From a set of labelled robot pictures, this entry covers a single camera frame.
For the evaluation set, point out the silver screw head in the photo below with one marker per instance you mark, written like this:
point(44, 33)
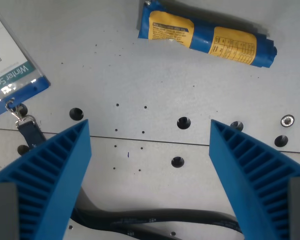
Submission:
point(287, 121)

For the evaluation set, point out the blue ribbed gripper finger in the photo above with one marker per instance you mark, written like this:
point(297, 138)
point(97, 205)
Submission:
point(52, 175)
point(250, 175)

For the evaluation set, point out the white name badge card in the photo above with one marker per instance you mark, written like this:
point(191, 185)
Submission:
point(10, 65)

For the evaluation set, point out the blue yellow rolled wrapper pack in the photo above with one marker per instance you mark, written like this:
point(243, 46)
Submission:
point(206, 33)

